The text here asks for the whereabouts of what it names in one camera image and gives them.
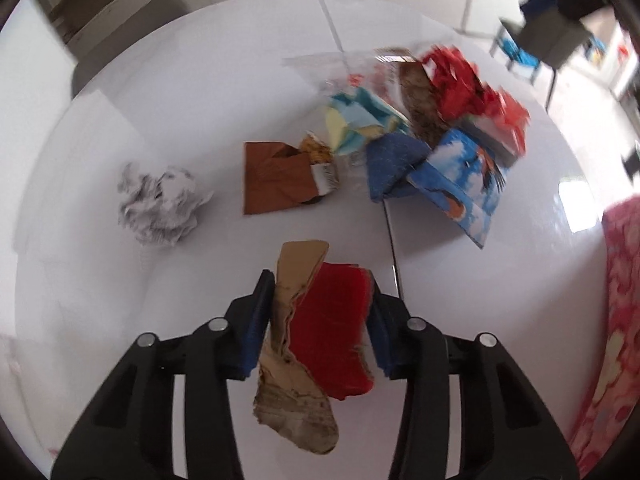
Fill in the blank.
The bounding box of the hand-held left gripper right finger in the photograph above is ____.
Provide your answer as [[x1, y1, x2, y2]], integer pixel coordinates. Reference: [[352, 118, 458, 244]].
[[367, 277, 581, 480]]

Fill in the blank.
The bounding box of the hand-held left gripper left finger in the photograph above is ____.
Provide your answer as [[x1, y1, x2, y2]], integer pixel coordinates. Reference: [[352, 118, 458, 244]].
[[50, 269, 276, 480]]

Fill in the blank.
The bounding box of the torn red cardboard piece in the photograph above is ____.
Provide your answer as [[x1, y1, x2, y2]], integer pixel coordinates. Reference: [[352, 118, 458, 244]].
[[252, 240, 377, 456]]

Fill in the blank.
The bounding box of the red paper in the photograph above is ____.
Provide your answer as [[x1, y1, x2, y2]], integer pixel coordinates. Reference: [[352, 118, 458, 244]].
[[421, 44, 532, 133]]

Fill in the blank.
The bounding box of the brown paper piece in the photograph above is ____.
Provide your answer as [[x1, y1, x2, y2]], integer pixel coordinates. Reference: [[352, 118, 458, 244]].
[[242, 140, 323, 218]]

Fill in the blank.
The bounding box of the crumpled white paper ball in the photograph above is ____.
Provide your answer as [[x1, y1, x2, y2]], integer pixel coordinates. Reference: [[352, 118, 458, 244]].
[[116, 161, 215, 247]]

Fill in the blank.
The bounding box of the blue bird print box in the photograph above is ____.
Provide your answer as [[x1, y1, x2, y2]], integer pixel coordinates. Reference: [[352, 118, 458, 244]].
[[406, 127, 512, 251]]

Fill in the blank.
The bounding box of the blue sponge cloth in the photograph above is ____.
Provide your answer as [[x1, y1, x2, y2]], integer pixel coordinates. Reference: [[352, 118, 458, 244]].
[[365, 133, 432, 204]]

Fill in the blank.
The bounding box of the small patterned wrapper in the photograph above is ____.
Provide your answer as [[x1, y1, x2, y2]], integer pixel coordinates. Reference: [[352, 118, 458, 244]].
[[299, 131, 342, 197]]

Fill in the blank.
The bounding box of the yellow and teal packet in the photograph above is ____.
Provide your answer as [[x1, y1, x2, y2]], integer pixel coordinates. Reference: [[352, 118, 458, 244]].
[[324, 86, 412, 157]]

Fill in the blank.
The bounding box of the red and grey box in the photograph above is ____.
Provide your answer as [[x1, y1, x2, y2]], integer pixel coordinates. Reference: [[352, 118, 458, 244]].
[[457, 110, 527, 167]]

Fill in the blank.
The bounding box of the person's pink floral jacket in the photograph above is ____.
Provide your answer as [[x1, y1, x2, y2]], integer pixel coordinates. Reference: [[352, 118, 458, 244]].
[[569, 199, 640, 467]]

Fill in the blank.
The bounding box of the clear plastic bag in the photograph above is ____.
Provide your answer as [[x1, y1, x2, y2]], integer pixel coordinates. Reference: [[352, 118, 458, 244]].
[[281, 50, 416, 111]]

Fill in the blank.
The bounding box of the grey chair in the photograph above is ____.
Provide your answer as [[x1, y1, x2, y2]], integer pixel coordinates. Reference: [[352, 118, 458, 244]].
[[70, 0, 190, 100]]

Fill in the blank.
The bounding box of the dark chair with blue clothes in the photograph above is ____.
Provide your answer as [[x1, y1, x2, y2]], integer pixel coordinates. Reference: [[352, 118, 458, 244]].
[[490, 0, 608, 108]]

